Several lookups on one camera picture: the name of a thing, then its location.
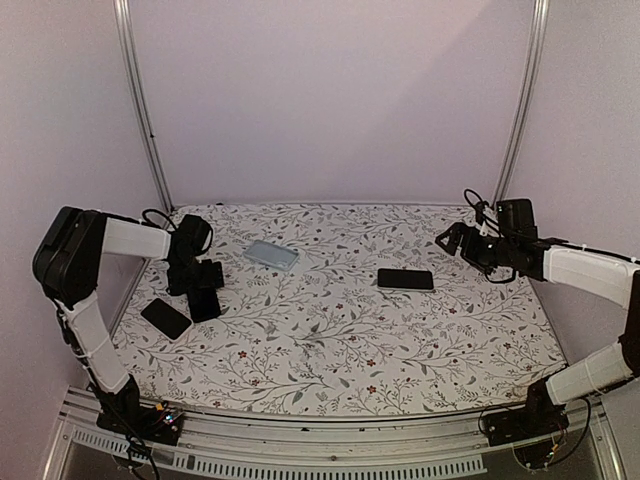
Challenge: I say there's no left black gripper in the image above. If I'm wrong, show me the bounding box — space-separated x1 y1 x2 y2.
168 256 225 296

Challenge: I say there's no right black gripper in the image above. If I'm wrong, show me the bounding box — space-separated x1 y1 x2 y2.
435 222 517 275

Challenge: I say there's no light blue phone case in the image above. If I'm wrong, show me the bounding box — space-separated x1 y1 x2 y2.
243 240 299 271

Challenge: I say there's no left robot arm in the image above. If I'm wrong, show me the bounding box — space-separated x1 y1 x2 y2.
32 206 224 434

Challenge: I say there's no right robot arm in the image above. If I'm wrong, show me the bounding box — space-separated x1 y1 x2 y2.
435 222 639 436

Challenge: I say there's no black phone with white edge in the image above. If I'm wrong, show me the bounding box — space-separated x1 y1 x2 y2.
141 298 193 341

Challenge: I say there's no floral patterned table mat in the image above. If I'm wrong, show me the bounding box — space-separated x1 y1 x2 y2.
114 204 565 417

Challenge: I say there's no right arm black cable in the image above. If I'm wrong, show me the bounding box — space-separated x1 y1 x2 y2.
462 187 501 236

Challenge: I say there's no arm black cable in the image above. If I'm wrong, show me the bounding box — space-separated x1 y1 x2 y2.
142 208 176 232
462 187 501 236

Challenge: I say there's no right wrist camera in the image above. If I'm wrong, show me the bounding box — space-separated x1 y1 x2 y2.
496 198 538 239

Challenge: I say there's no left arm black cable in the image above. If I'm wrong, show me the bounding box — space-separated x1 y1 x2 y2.
142 208 176 232

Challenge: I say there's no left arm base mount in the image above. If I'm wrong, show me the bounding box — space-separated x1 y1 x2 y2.
96 404 184 446

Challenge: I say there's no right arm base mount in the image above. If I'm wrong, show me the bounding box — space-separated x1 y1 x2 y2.
478 407 569 470

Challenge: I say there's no front aluminium rail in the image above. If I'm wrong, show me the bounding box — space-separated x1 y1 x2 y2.
44 388 631 479

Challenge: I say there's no right aluminium frame post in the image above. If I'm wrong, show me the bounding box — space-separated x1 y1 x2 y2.
491 0 550 205

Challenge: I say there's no aluminium frame post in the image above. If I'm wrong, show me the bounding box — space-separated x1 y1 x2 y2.
113 0 174 212
491 0 550 205

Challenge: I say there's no left aluminium frame post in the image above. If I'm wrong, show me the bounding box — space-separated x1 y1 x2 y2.
113 0 174 212

